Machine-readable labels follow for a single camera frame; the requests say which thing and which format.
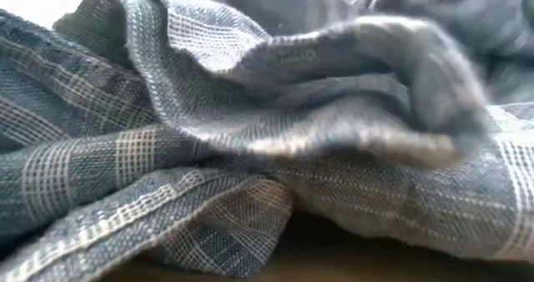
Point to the dark grey cloth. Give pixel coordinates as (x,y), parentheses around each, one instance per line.
(459,31)

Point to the blue plaid cloth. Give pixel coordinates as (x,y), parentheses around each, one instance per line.
(125,157)

